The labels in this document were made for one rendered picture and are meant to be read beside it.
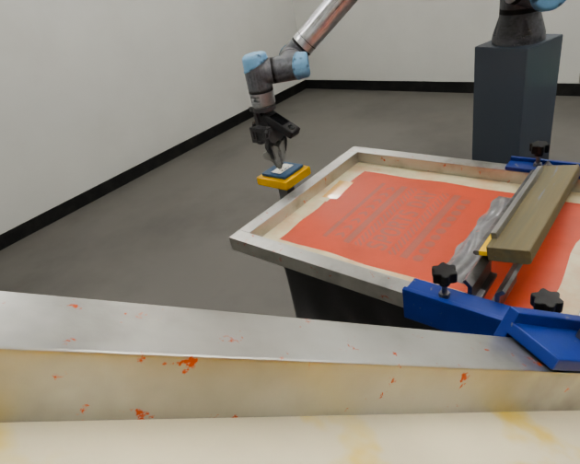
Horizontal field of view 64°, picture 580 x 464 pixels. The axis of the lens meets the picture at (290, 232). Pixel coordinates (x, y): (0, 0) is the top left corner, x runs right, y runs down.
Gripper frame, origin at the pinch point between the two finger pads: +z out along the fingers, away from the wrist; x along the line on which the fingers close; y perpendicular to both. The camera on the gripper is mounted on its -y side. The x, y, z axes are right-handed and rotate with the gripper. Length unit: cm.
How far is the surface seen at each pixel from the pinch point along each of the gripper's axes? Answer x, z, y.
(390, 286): 40, -1, -62
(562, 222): 1, 2, -83
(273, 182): 6.4, 3.1, -1.5
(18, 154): -14, 37, 290
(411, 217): 11, 2, -52
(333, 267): 40, -1, -49
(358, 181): -1.5, 2.1, -28.5
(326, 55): -368, 57, 251
